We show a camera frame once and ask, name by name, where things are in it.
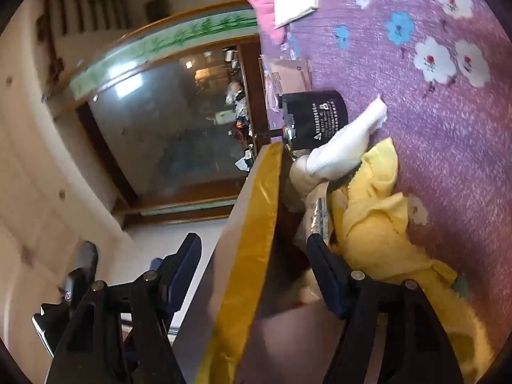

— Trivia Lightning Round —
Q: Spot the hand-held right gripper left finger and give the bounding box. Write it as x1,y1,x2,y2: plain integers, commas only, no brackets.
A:
44,232,203,384

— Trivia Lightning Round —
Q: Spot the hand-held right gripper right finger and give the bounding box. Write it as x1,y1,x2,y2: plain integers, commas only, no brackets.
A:
306,233,465,384

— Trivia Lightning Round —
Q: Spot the gold cardboard box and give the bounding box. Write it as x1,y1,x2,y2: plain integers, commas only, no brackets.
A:
172,142,353,384

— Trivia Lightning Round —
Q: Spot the yellow towel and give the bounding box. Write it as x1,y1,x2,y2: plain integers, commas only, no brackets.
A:
332,138,497,384

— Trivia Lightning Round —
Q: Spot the white sock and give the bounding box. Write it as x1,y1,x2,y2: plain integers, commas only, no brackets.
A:
306,94,388,180

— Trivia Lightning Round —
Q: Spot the beige cloth roll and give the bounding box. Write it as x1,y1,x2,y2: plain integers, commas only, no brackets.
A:
289,156,329,212

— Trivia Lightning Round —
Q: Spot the black glossy object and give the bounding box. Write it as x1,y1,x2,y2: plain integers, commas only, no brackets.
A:
32,241,99,358

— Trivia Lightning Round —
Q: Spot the wooden glass cabinet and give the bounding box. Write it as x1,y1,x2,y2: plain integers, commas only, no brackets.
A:
70,0,273,225

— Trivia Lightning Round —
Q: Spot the black cylinder with label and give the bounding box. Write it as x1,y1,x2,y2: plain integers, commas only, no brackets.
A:
256,90,348,150

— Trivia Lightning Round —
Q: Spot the purple floral tablecloth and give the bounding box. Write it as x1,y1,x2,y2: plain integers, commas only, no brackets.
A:
256,0,512,329

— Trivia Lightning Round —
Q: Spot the brown cardboard piece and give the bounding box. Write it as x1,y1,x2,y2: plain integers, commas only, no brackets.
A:
262,57,315,97

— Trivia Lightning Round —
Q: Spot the pink cloth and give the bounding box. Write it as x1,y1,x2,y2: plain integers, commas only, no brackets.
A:
245,0,289,44

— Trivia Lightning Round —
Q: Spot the wooden staircase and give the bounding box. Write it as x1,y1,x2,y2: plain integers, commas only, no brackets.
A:
36,0,132,49

